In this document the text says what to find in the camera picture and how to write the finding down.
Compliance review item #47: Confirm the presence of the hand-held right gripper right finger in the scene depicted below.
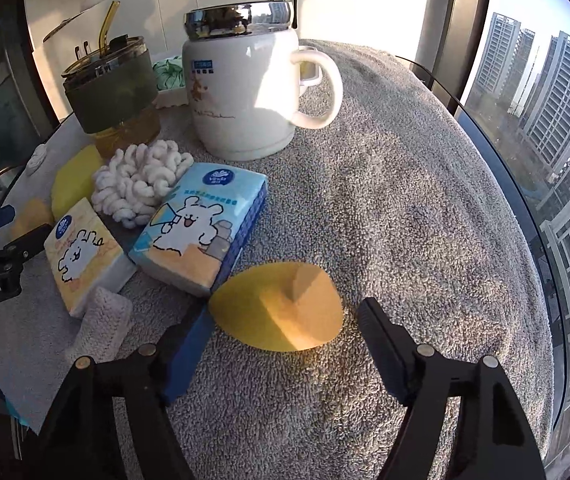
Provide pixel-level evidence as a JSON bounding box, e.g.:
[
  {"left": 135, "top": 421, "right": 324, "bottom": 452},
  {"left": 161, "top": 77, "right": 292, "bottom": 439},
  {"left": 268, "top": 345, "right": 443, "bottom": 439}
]
[{"left": 356, "top": 297, "right": 548, "bottom": 480}]

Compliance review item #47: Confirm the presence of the white plastic tray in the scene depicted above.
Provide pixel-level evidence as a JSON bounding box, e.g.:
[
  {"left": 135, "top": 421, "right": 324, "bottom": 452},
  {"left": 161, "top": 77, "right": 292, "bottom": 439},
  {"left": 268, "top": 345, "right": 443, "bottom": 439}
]
[{"left": 152, "top": 46, "right": 323, "bottom": 110}]

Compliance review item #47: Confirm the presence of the dark window frame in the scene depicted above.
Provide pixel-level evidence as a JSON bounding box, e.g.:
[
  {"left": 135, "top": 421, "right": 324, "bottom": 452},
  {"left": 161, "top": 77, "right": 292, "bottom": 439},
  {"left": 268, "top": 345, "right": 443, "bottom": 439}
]
[{"left": 430, "top": 0, "right": 496, "bottom": 111}]

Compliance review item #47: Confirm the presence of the white chenille scrubber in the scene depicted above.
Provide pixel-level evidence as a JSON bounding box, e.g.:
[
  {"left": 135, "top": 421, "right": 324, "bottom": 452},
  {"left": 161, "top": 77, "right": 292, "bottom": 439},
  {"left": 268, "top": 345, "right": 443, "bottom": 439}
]
[{"left": 90, "top": 140, "right": 196, "bottom": 231}]

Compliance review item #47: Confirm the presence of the yellow rectangular sponge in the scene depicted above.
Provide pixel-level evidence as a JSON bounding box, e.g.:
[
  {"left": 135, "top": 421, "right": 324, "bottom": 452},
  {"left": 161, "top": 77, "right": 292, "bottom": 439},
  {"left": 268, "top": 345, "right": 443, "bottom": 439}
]
[{"left": 51, "top": 145, "right": 106, "bottom": 218}]

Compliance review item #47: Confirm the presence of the white cabinet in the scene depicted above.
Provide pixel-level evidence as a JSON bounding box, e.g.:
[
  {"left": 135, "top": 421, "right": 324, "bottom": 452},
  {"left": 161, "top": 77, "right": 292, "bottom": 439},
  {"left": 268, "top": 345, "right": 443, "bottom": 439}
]
[{"left": 25, "top": 0, "right": 433, "bottom": 126}]

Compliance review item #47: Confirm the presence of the orange sponge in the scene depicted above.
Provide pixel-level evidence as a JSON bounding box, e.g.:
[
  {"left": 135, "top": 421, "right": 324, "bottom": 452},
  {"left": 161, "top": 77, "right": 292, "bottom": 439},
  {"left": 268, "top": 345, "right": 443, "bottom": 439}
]
[{"left": 10, "top": 197, "right": 56, "bottom": 241}]

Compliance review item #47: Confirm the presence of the small yellow tissue pack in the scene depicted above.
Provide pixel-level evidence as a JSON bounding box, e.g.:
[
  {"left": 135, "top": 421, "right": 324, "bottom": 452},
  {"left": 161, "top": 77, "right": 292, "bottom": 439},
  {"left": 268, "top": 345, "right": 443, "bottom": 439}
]
[{"left": 44, "top": 197, "right": 138, "bottom": 318}]

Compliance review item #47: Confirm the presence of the white mug with metal lid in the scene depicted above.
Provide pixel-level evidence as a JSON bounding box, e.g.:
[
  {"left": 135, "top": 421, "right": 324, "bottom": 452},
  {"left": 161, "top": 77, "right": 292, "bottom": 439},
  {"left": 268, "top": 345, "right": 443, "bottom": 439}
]
[{"left": 181, "top": 2, "right": 344, "bottom": 162}]

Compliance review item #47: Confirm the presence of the small white round object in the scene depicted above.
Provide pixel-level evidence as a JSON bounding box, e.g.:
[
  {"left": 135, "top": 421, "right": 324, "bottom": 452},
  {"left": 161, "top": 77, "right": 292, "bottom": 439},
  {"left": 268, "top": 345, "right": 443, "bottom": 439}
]
[{"left": 25, "top": 144, "right": 48, "bottom": 173}]

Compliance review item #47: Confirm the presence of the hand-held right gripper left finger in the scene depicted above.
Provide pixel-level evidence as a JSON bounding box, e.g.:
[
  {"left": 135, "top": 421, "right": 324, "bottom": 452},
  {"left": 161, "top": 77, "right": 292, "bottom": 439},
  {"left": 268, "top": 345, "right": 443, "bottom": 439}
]
[{"left": 27, "top": 304, "right": 216, "bottom": 480}]

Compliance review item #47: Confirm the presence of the blue tissue pack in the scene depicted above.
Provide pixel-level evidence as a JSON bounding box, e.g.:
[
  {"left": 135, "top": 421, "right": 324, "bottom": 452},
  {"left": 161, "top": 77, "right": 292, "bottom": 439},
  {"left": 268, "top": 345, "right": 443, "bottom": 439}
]
[{"left": 129, "top": 162, "right": 269, "bottom": 297}]

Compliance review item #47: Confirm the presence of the green patterned cloth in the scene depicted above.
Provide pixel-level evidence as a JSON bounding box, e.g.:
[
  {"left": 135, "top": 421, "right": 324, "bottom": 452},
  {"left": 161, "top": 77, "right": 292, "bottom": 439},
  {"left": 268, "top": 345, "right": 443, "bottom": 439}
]
[{"left": 152, "top": 57, "right": 186, "bottom": 92}]

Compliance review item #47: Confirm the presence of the yellow egg-shaped sponge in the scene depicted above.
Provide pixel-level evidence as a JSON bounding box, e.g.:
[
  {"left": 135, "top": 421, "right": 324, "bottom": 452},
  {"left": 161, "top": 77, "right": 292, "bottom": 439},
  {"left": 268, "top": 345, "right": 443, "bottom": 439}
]
[{"left": 208, "top": 261, "right": 346, "bottom": 353}]

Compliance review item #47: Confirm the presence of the grey cloth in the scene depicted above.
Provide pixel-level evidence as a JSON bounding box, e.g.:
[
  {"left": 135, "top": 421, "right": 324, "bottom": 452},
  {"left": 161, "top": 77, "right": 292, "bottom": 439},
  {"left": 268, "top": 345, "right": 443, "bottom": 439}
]
[{"left": 65, "top": 286, "right": 134, "bottom": 363}]

